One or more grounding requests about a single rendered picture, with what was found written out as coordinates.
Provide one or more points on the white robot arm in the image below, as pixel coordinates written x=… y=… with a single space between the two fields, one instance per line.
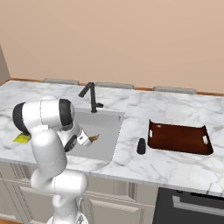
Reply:
x=48 y=151

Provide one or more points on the grey sink basin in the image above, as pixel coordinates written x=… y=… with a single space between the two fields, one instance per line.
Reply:
x=100 y=131

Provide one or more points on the black sink faucet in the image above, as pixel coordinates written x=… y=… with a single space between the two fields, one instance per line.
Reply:
x=92 y=99

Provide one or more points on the orange brown produce item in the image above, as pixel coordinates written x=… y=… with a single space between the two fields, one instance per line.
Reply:
x=95 y=137

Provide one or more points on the dark brown tray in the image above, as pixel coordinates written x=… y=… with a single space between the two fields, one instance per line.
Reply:
x=178 y=138

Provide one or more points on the grey stool back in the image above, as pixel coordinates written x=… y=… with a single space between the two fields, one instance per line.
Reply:
x=61 y=81
x=175 y=89
x=114 y=85

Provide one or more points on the black shaker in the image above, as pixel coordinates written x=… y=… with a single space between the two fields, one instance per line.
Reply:
x=141 y=146

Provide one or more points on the beige false drawer front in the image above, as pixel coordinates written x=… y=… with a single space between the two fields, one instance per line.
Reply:
x=110 y=186

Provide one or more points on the yellow green flat item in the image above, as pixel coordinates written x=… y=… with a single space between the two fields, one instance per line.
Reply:
x=22 y=138

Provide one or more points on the beige cupboard door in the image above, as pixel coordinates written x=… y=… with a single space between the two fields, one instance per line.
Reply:
x=32 y=204
x=116 y=211

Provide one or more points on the black dishwasher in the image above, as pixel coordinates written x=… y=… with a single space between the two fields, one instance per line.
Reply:
x=166 y=208

